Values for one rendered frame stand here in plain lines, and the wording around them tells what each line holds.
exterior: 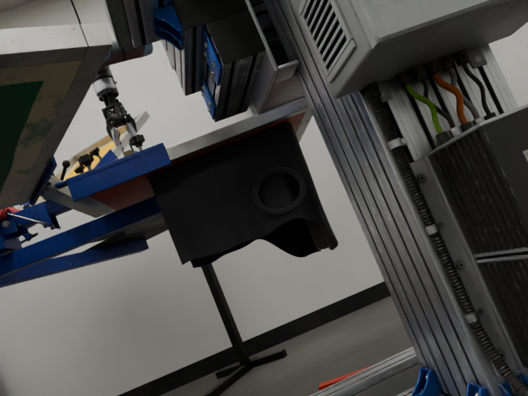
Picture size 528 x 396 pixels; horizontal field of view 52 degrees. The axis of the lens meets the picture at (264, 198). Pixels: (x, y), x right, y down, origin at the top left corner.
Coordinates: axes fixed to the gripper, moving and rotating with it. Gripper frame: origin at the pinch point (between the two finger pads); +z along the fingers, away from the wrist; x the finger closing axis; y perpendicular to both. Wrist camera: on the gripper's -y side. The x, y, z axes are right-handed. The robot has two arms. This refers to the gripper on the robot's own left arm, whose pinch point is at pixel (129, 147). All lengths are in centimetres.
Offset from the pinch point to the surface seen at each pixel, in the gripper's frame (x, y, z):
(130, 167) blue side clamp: 0.9, 30.4, 14.2
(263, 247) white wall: 46, -199, 48
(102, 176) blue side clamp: -7.6, 30.3, 13.6
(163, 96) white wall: 20, -201, -82
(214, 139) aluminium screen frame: 26.7, 29.5, 14.9
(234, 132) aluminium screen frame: 33.2, 29.6, 15.2
